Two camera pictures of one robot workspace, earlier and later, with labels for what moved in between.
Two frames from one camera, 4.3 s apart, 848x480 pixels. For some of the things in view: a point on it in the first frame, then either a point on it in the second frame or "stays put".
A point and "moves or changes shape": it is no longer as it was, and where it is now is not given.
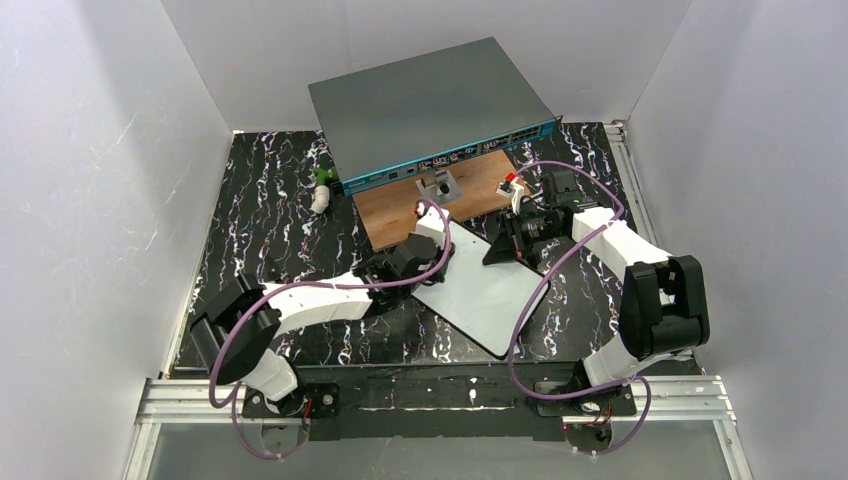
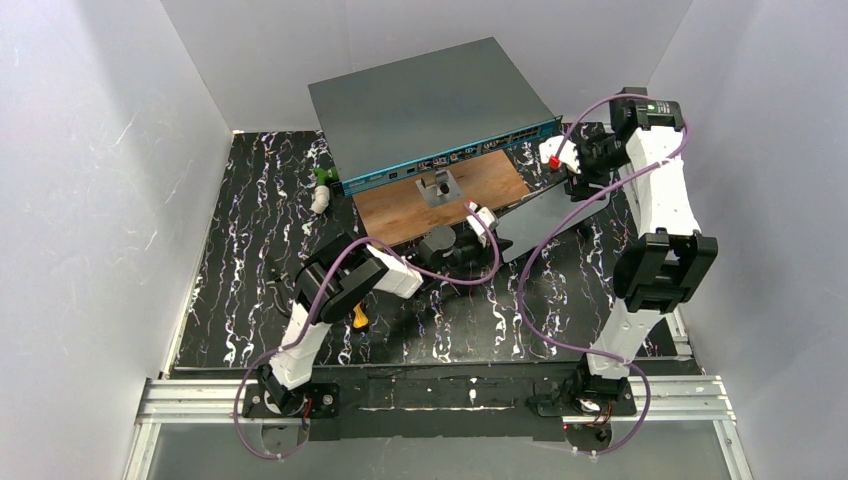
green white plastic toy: [326, 177] stays put
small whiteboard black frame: [485, 302] moves or changes shape
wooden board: [390, 213] stays put
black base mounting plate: [453, 401] stays put
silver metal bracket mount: [445, 190] stays put
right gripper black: [505, 232] -> [577, 176]
